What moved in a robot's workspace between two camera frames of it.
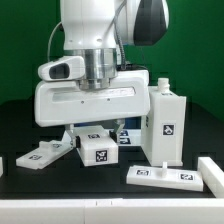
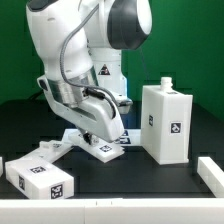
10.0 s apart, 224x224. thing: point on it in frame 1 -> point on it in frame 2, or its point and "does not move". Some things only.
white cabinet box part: [96, 146] -> [35, 178]
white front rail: [112, 211] does not move
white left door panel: [44, 154] does not move
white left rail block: [1, 166] does not move
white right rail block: [212, 174] does not move
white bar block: [164, 177] -> [101, 151]
